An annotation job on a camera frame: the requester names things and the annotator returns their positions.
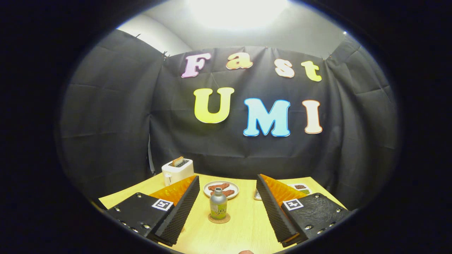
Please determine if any silver juice bottle green label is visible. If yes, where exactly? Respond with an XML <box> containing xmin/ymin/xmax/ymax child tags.
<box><xmin>209</xmin><ymin>187</ymin><xmax>228</xmax><ymax>220</ymax></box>

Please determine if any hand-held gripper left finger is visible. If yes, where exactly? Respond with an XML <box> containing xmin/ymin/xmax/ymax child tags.
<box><xmin>105</xmin><ymin>175</ymin><xmax>200</xmax><ymax>247</ymax></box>

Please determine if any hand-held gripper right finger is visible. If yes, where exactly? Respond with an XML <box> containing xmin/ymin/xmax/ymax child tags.
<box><xmin>256</xmin><ymin>174</ymin><xmax>352</xmax><ymax>247</ymax></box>

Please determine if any white divided dish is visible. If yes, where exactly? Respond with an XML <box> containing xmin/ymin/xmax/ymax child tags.
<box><xmin>288</xmin><ymin>183</ymin><xmax>312</xmax><ymax>195</ymax></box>

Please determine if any black backdrop cloth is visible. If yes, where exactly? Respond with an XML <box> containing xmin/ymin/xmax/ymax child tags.
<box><xmin>56</xmin><ymin>30</ymin><xmax>399</xmax><ymax>208</ymax></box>

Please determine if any round brown coaster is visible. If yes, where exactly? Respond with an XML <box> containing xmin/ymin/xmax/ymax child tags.
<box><xmin>208</xmin><ymin>213</ymin><xmax>231</xmax><ymax>224</ymax></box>

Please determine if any wooden table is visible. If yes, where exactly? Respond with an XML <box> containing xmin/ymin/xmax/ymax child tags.
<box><xmin>99</xmin><ymin>173</ymin><xmax>346</xmax><ymax>254</ymax></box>

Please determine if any white round plate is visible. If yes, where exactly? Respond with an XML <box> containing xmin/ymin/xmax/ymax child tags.
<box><xmin>203</xmin><ymin>181</ymin><xmax>239</xmax><ymax>200</ymax></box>

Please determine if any white toaster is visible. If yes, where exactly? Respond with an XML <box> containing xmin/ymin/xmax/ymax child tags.
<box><xmin>161</xmin><ymin>159</ymin><xmax>194</xmax><ymax>186</ymax></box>

